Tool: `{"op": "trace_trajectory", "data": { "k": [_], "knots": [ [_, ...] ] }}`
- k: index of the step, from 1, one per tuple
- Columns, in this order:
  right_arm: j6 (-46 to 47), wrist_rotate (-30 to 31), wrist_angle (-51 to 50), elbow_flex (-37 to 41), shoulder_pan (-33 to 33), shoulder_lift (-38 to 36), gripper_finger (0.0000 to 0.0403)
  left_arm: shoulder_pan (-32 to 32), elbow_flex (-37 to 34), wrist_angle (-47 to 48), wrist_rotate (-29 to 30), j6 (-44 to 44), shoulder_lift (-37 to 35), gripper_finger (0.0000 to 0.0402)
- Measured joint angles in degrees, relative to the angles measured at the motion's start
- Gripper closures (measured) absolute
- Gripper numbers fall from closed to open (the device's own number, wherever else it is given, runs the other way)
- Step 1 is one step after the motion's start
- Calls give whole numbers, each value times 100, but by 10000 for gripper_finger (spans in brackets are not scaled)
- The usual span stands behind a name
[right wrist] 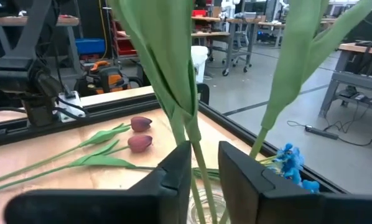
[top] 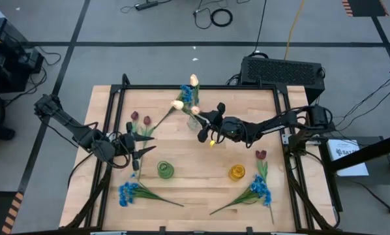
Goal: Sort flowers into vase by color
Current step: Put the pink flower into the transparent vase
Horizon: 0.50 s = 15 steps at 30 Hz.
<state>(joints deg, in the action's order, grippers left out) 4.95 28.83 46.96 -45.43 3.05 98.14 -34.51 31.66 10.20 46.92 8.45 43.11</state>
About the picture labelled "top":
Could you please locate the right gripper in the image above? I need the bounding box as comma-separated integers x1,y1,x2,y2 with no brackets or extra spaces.
197,102,247,144

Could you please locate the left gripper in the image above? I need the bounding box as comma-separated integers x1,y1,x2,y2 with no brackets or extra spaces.
115,121,157,171

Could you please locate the pale peach artificial tulip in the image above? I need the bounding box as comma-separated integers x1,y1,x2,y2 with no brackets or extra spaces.
188,73,201,123
190,106,202,123
170,99,196,123

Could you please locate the blue artificial flower bunch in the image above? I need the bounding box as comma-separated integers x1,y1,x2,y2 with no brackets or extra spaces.
117,172,185,208
209,174,273,216
152,84,196,131

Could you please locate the clear glass vase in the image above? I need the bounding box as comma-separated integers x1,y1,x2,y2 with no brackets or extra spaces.
187,114,203,131

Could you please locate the green glass vase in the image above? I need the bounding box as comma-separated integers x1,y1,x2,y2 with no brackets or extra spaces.
157,160,175,180

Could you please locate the amber glass vase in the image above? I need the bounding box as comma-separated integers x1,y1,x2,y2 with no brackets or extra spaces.
228,164,246,182

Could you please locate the black perforated computer tower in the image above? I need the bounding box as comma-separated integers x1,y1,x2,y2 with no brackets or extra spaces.
239,55,326,106

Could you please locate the black power strip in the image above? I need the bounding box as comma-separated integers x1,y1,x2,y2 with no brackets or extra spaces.
134,0,160,12

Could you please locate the white paper sign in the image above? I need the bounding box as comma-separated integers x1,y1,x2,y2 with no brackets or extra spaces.
326,138,369,177

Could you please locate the black equipment cart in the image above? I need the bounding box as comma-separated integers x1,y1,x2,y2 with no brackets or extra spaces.
0,16,45,95

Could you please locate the black aluminium table frame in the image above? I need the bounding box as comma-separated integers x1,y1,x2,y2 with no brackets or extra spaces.
60,73,341,233

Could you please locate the silver aluminium bracket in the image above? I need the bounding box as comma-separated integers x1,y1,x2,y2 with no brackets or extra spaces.
281,133,297,145

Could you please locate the coiled black cable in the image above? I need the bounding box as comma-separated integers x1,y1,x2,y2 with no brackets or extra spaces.
192,0,234,30

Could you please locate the black hanging cable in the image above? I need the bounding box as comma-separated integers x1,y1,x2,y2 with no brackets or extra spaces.
246,0,269,60

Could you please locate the yellow hanging cable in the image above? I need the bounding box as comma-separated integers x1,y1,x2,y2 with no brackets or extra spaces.
283,0,305,61

